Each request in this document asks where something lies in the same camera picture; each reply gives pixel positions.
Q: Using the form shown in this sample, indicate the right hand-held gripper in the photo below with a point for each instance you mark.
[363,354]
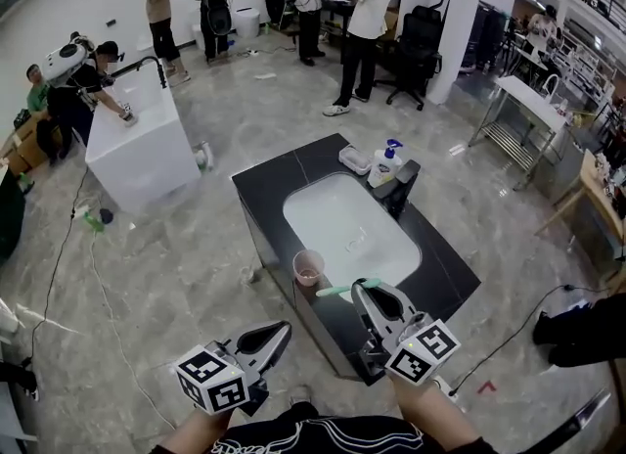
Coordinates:
[420,351]

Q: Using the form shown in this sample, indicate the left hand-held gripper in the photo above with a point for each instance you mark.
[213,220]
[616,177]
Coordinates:
[210,383]

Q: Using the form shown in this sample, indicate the mint green toothbrush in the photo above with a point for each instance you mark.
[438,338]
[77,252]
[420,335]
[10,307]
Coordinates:
[333,290]

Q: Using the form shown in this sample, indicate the pink translucent cup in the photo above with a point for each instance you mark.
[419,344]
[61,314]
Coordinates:
[309,274]

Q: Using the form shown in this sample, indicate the person's right forearm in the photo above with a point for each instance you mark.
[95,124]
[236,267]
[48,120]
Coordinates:
[430,418]

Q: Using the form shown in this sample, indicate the person's left forearm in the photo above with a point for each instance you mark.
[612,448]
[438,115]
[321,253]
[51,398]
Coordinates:
[200,432]

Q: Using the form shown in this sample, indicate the chrome basin drain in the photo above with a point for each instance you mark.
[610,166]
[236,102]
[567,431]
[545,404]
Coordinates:
[355,242]

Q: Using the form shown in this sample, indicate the white wash basin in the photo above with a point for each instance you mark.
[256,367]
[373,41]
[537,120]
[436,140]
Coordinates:
[342,219]

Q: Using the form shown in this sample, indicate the person's black printed clothing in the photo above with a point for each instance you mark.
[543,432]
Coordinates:
[323,435]

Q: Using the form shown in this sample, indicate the black basin faucet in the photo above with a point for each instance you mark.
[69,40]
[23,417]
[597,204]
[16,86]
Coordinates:
[398,188]

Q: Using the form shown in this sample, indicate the white soap pump bottle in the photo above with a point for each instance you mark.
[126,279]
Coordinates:
[384,168]

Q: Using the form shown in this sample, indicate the black sink cabinet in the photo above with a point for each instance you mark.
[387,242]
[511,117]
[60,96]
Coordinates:
[274,168]

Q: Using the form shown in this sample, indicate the white and green bottle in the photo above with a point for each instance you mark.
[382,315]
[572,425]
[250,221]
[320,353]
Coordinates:
[205,156]

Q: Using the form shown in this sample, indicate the dark blue round object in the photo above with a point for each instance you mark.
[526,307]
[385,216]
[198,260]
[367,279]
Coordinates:
[106,215]

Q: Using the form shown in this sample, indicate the black curved bar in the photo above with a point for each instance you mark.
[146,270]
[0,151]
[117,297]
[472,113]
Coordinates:
[577,418]

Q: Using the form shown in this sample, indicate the white power strip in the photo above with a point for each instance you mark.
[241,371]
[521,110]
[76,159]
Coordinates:
[80,211]

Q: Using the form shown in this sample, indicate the white freestanding sink unit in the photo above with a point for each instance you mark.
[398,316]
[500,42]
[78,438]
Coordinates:
[142,149]

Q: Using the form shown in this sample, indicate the wooden table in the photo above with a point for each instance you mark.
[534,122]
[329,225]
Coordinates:
[599,188]

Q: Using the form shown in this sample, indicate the black office chair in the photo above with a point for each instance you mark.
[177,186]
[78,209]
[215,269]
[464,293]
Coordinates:
[415,46]

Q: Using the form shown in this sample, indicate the black equipment rack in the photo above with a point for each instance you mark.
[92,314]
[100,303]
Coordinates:
[489,36]

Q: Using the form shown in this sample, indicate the dark green table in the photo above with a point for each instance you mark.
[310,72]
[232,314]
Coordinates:
[10,217]

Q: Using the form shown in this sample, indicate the black gooseneck faucet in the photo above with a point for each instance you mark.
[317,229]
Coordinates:
[159,68]

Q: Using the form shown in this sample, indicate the white toilet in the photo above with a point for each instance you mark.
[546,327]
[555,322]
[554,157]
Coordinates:
[247,21]

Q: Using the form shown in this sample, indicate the cardboard box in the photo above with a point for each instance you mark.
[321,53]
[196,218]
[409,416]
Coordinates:
[24,144]

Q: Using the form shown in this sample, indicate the white backpack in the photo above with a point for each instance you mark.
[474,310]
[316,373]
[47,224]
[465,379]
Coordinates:
[63,58]

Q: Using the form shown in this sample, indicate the steel frame table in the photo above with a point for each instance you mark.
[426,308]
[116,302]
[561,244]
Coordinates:
[528,100]

